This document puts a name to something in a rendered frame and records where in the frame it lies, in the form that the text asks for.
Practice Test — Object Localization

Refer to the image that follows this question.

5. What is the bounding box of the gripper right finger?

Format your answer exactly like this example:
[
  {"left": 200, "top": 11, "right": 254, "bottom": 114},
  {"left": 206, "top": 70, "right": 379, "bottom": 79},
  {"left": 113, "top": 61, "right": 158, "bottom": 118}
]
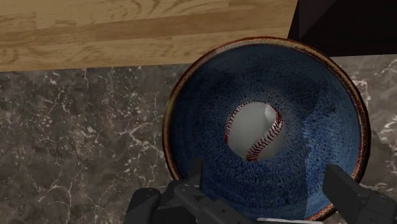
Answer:
[{"left": 321, "top": 164, "right": 397, "bottom": 224}]

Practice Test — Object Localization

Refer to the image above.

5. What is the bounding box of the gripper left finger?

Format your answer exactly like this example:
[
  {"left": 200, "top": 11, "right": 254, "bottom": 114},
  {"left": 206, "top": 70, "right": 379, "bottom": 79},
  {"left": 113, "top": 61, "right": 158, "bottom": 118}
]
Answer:
[{"left": 123, "top": 157, "right": 254, "bottom": 224}]

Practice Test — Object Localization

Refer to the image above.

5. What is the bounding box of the white baseball with red stitching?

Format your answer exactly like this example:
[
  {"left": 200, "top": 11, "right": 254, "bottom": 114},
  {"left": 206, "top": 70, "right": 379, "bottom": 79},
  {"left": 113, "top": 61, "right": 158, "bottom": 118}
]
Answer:
[{"left": 224, "top": 101, "right": 287, "bottom": 162}]

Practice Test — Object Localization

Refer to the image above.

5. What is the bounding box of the blue glazed bowl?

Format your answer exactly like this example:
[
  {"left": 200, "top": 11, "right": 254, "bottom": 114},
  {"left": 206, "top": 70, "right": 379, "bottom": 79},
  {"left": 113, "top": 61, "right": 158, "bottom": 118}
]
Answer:
[{"left": 162, "top": 36, "right": 372, "bottom": 221}]

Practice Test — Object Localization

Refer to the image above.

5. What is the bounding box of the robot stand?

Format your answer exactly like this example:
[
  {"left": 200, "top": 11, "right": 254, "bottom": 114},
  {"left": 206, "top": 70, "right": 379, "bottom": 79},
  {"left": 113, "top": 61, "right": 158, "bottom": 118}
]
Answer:
[{"left": 287, "top": 0, "right": 397, "bottom": 57}]

